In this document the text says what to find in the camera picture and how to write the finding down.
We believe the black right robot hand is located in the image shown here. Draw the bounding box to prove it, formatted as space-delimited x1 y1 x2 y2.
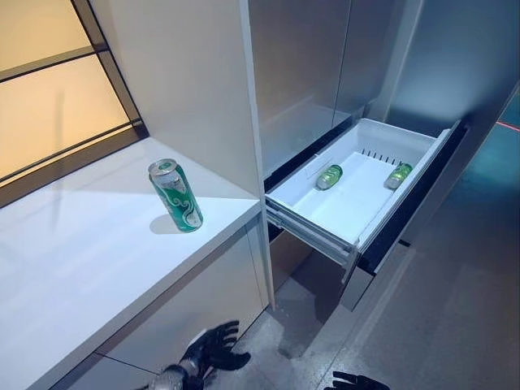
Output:
331 370 387 390

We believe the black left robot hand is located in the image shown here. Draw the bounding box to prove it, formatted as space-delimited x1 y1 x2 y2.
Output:
181 319 252 375

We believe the stainless steel fridge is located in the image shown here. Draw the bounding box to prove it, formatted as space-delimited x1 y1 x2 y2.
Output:
247 0 520 314

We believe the green beverage can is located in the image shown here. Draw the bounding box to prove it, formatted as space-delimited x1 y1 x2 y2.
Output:
148 158 204 233
383 162 414 190
315 163 344 190

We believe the black framed window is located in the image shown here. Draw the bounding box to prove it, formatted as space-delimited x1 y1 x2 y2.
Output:
0 0 151 208

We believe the white counter cabinet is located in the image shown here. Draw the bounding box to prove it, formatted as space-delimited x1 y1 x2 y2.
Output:
0 136 271 390

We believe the white fridge drawer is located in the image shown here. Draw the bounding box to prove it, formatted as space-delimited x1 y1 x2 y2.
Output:
264 117 468 285

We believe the white tall side panel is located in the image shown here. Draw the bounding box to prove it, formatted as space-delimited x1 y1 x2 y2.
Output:
89 0 276 312

